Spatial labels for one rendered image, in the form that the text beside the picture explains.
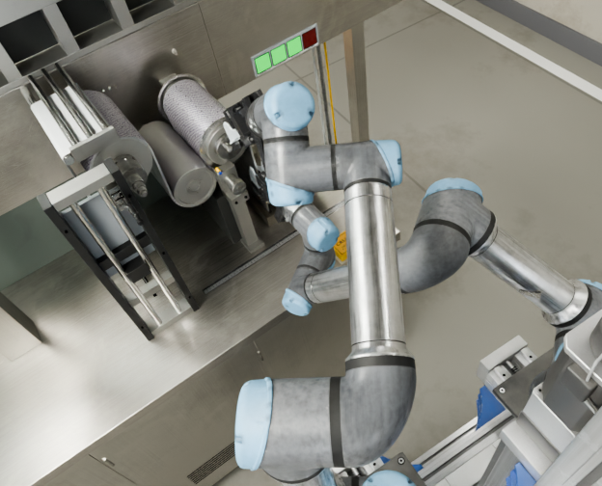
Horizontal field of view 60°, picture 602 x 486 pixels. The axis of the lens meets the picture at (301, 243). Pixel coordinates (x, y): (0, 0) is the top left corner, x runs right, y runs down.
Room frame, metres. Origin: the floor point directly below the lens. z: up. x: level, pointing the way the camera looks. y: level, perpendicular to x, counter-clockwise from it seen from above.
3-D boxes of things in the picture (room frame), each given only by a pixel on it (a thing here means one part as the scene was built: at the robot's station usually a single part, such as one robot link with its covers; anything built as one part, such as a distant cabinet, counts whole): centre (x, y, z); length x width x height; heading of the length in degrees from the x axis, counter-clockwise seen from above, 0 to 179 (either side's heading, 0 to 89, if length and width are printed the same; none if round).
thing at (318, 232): (0.83, -0.04, 1.11); 0.11 x 0.08 x 0.09; 25
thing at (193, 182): (1.11, 0.28, 1.17); 0.26 x 0.12 x 0.12; 25
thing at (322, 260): (0.81, -0.03, 1.01); 0.11 x 0.08 x 0.11; 148
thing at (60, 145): (1.05, 0.49, 1.17); 0.34 x 0.05 x 0.54; 25
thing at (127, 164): (0.92, 0.34, 1.33); 0.06 x 0.06 x 0.06; 25
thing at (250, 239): (0.99, 0.14, 1.05); 0.06 x 0.05 x 0.31; 25
